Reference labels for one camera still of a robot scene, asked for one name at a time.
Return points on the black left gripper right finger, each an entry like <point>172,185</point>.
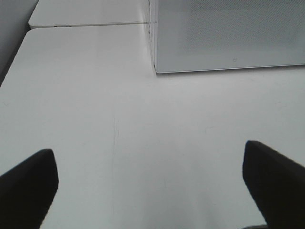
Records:
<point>276,184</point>

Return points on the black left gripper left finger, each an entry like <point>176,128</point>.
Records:
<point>27,191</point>

